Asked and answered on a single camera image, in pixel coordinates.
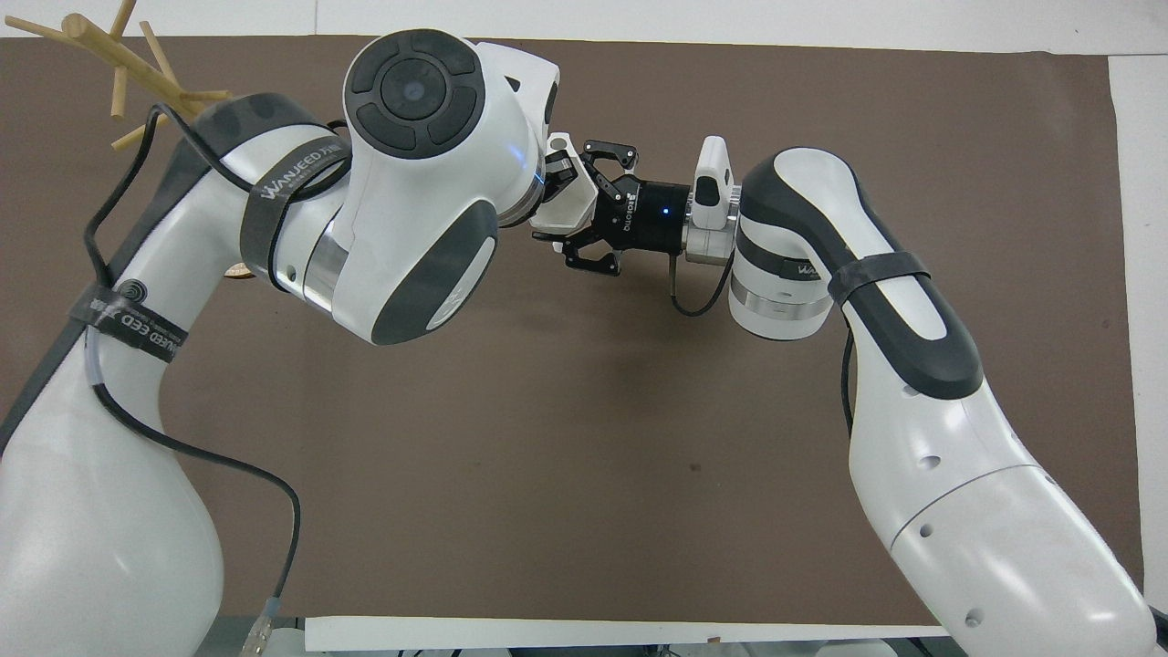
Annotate black cable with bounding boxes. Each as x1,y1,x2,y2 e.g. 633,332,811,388
669,250,860,441
82,102,304,657

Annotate wooden cup rack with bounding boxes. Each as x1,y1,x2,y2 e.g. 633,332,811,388
4,0,235,152

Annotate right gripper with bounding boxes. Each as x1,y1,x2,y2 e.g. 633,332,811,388
532,139,693,275

